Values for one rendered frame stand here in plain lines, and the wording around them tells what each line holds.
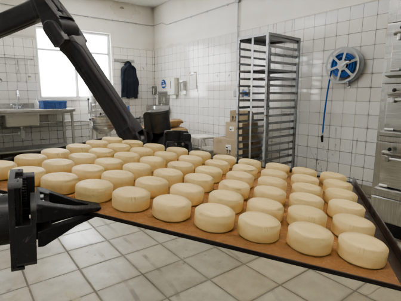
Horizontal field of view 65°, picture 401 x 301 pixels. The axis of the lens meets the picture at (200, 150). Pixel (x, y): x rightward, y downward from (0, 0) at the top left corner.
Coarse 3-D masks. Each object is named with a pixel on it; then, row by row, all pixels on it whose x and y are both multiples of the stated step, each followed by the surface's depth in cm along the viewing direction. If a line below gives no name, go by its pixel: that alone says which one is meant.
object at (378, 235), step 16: (0, 192) 43; (368, 208) 51; (128, 224) 38; (144, 224) 37; (384, 224) 42; (208, 240) 35; (384, 240) 40; (272, 256) 33; (400, 256) 35; (336, 272) 31; (400, 272) 33; (400, 288) 30
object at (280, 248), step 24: (264, 168) 71; (168, 192) 49; (288, 192) 56; (120, 216) 39; (144, 216) 40; (192, 216) 41; (216, 240) 36; (240, 240) 36; (336, 240) 39; (312, 264) 33; (336, 264) 33
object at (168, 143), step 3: (168, 141) 80; (171, 141) 80; (174, 141) 81; (177, 141) 81; (180, 141) 81; (168, 144) 79; (171, 144) 78; (174, 144) 79; (177, 144) 81; (180, 144) 81; (183, 144) 81; (186, 144) 81; (189, 144) 81; (168, 147) 79; (180, 147) 80; (183, 147) 80; (186, 147) 81; (189, 147) 79; (189, 150) 78
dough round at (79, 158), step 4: (68, 156) 57; (72, 156) 57; (76, 156) 57; (80, 156) 57; (84, 156) 58; (88, 156) 58; (92, 156) 58; (96, 156) 59; (72, 160) 56; (76, 160) 56; (80, 160) 56; (84, 160) 56; (88, 160) 57; (92, 160) 58; (76, 164) 56; (80, 164) 56
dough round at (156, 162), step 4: (144, 156) 62; (148, 156) 63; (152, 156) 63; (156, 156) 63; (140, 160) 60; (144, 160) 60; (148, 160) 60; (152, 160) 60; (156, 160) 61; (160, 160) 61; (164, 160) 61; (148, 164) 59; (152, 164) 59; (156, 164) 59; (160, 164) 60; (164, 164) 61; (152, 168) 59; (156, 168) 59
